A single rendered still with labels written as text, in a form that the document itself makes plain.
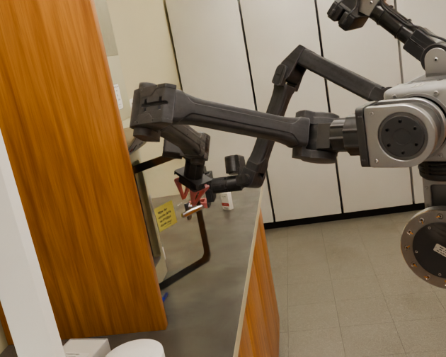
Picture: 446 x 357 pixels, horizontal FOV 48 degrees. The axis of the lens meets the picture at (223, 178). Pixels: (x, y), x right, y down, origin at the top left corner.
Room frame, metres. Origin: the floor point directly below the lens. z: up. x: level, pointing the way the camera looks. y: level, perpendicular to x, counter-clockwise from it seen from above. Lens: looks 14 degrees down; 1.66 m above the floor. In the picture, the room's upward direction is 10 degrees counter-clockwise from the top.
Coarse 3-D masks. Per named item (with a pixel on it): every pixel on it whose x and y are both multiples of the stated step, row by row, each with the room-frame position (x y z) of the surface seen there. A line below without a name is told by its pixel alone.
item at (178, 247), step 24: (144, 168) 1.47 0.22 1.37; (168, 168) 1.54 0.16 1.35; (144, 192) 1.46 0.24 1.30; (168, 192) 1.53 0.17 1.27; (144, 216) 1.45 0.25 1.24; (192, 216) 1.58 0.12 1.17; (168, 240) 1.50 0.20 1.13; (192, 240) 1.56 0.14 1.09; (168, 264) 1.48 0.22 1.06; (192, 264) 1.55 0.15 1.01
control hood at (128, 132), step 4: (124, 120) 1.59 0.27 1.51; (128, 120) 1.57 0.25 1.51; (124, 124) 1.48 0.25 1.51; (128, 124) 1.46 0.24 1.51; (124, 128) 1.38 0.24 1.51; (128, 128) 1.38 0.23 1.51; (128, 132) 1.38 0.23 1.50; (132, 132) 1.37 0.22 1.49; (128, 136) 1.38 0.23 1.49; (132, 136) 1.37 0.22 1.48; (128, 140) 1.38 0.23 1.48; (132, 140) 1.39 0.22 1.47; (128, 144) 1.38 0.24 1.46; (128, 148) 1.40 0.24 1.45; (132, 152) 1.54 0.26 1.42
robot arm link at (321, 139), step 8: (312, 128) 1.07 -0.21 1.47; (320, 128) 1.05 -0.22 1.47; (328, 128) 1.04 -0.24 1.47; (312, 136) 1.07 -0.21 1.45; (320, 136) 1.05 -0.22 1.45; (328, 136) 1.03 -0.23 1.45; (312, 144) 1.06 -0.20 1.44; (320, 144) 1.04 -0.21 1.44; (328, 144) 1.03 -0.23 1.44; (336, 152) 1.06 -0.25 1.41
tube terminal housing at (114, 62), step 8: (112, 56) 1.64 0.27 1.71; (112, 64) 1.62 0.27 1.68; (120, 64) 1.70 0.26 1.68; (112, 72) 1.61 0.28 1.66; (120, 72) 1.69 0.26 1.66; (120, 80) 1.67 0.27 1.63; (120, 88) 1.65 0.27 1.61; (128, 104) 1.69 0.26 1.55; (120, 112) 1.60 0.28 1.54; (128, 112) 1.67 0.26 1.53; (136, 152) 1.66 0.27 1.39; (136, 160) 1.67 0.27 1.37
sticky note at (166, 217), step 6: (168, 204) 1.52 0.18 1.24; (156, 210) 1.48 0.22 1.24; (162, 210) 1.50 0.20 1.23; (168, 210) 1.51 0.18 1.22; (156, 216) 1.48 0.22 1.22; (162, 216) 1.49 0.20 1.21; (168, 216) 1.51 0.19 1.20; (174, 216) 1.53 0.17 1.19; (162, 222) 1.49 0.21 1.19; (168, 222) 1.51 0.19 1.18; (174, 222) 1.52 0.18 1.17; (162, 228) 1.49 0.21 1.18
